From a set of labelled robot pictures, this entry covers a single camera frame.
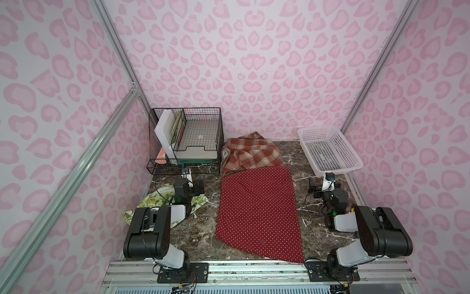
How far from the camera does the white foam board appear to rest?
0.92 metres

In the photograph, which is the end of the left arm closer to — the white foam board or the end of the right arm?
the white foam board

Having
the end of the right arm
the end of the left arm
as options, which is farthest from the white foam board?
the end of the right arm
